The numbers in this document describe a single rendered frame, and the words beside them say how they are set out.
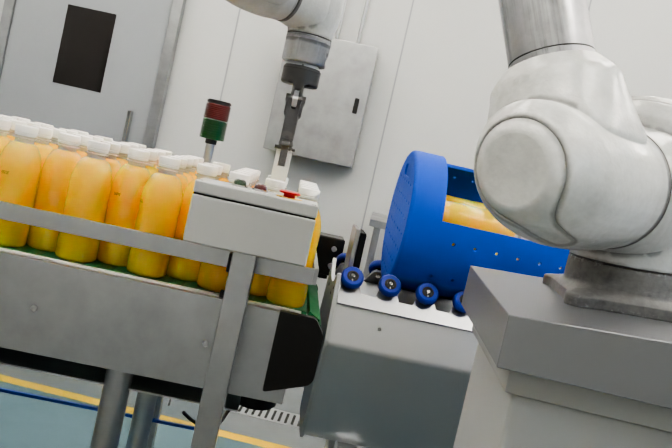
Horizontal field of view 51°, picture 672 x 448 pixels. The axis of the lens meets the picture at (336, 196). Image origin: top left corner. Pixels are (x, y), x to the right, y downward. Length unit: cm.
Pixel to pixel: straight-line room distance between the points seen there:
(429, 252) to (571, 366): 61
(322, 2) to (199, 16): 380
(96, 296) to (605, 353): 85
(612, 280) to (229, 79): 427
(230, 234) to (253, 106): 387
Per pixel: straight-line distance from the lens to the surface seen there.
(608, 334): 82
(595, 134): 76
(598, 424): 92
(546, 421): 90
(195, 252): 129
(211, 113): 181
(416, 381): 143
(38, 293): 134
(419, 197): 136
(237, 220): 114
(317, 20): 139
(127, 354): 132
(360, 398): 145
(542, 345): 80
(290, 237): 114
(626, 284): 96
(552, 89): 80
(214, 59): 508
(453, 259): 138
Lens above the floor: 118
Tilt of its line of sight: 3 degrees down
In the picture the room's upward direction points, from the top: 13 degrees clockwise
